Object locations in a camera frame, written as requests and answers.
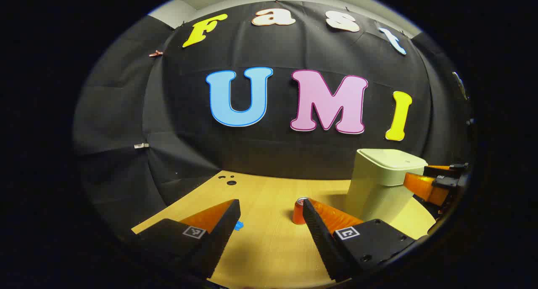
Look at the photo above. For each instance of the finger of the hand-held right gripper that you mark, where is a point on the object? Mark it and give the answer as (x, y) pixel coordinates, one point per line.
(441, 169)
(428, 188)

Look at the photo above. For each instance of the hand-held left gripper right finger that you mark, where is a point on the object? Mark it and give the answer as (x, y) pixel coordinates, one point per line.
(317, 234)

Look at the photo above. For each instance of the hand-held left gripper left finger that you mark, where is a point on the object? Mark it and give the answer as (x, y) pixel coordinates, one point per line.
(225, 221)

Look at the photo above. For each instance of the blue paper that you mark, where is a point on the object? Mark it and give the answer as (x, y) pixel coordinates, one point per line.
(238, 226)

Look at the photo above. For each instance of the red pop can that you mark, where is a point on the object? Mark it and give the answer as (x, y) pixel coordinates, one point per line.
(297, 215)

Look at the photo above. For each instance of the pale green desktop garbage bin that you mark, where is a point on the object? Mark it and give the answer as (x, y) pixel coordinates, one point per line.
(378, 188)

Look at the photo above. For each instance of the wooden desktop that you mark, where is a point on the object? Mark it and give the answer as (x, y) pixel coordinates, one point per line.
(269, 238)

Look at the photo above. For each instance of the black backdrop cloth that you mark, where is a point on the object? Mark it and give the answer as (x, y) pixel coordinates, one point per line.
(260, 154)

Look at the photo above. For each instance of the silver metal clip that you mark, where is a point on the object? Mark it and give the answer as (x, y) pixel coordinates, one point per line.
(141, 145)

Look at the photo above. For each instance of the copper metal clip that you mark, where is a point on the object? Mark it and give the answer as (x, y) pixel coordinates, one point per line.
(155, 53)

